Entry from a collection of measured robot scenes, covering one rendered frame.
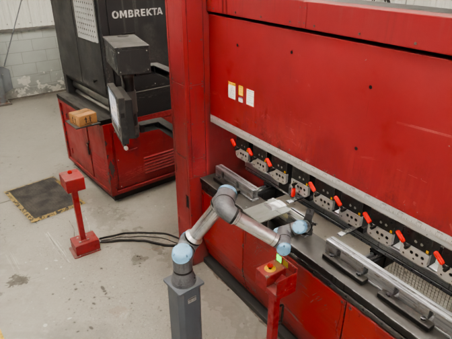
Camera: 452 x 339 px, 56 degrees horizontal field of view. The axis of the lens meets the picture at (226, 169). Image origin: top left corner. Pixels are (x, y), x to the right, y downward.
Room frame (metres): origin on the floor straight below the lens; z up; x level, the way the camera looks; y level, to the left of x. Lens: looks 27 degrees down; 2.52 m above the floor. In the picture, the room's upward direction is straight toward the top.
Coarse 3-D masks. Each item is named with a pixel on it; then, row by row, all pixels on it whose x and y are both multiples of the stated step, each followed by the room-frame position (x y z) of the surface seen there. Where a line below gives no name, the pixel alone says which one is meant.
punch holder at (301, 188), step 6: (294, 168) 2.37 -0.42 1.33; (294, 174) 2.37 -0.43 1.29; (300, 174) 2.33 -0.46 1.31; (306, 174) 2.28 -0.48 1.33; (294, 180) 2.36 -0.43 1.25; (300, 180) 2.32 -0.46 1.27; (306, 180) 2.28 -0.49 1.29; (312, 180) 2.28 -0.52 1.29; (300, 186) 2.31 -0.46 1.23; (306, 186) 2.27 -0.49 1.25; (300, 192) 2.31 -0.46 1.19; (306, 192) 2.27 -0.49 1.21; (312, 192) 2.29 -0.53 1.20
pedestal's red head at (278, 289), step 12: (276, 252) 2.17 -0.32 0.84; (264, 264) 2.12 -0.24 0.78; (276, 264) 2.12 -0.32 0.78; (264, 276) 2.02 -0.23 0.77; (276, 276) 2.05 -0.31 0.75; (288, 276) 1.97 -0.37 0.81; (264, 288) 2.01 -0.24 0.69; (276, 288) 1.92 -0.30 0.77; (288, 288) 1.98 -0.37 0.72; (276, 300) 1.93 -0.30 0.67
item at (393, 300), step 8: (384, 296) 1.71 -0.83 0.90; (392, 296) 1.71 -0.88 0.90; (392, 304) 1.66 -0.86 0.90; (400, 304) 1.65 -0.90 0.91; (400, 312) 1.62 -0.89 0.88; (408, 312) 1.60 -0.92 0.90; (416, 312) 1.60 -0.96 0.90; (416, 320) 1.55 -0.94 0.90; (424, 328) 1.51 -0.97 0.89; (432, 328) 1.52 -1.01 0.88
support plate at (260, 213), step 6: (258, 204) 2.48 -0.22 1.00; (246, 210) 2.41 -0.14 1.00; (252, 210) 2.41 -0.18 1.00; (258, 210) 2.41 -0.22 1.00; (264, 210) 2.41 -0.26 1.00; (270, 210) 2.41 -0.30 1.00; (276, 210) 2.41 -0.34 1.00; (282, 210) 2.41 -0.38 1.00; (288, 210) 2.41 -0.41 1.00; (252, 216) 2.33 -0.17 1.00; (258, 216) 2.33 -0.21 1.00; (264, 216) 2.33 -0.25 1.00; (270, 216) 2.33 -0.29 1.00; (276, 216) 2.34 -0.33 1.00; (258, 222) 2.27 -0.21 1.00
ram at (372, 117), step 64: (256, 64) 2.71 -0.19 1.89; (320, 64) 2.27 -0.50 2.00; (384, 64) 1.95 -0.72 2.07; (448, 64) 1.71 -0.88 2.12; (256, 128) 2.69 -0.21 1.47; (320, 128) 2.23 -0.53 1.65; (384, 128) 1.90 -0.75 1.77; (448, 128) 1.66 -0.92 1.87; (384, 192) 1.85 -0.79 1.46; (448, 192) 1.60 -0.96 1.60
